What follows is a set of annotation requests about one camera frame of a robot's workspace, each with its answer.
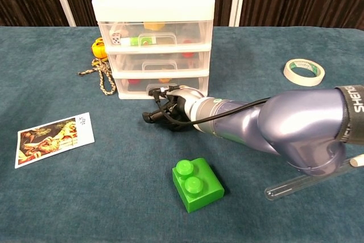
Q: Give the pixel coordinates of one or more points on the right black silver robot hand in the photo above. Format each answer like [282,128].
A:
[185,95]

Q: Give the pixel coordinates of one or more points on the yellow duck toy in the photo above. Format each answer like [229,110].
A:
[164,80]

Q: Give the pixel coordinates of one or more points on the clear drawer with red item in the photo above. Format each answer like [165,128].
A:
[136,89]

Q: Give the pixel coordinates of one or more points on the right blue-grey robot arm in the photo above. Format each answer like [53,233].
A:
[284,117]

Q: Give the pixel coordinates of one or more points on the red item in drawer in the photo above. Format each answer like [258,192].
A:
[187,54]

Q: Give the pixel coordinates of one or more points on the small red round object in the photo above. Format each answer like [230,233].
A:
[133,81]

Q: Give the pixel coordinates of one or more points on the clear drawer with dice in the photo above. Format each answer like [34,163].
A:
[187,33]

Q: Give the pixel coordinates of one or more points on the clear drawer, mostly empty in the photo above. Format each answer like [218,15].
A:
[128,62]

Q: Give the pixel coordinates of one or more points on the yellow block in drawer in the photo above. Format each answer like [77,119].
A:
[153,26]

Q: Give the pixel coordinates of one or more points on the green white tube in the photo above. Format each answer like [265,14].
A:
[133,41]

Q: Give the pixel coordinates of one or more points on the white dice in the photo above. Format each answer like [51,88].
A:
[116,39]

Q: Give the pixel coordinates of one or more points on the green building block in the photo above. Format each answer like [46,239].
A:
[199,186]

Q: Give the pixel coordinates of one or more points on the beige masking tape roll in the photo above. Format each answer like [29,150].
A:
[290,75]

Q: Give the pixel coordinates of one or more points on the clear test tube with stopper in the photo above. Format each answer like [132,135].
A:
[284,190]

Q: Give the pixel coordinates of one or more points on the printed photo card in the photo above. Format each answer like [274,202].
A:
[51,140]

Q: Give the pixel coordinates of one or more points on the teal table cloth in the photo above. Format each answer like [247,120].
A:
[85,197]

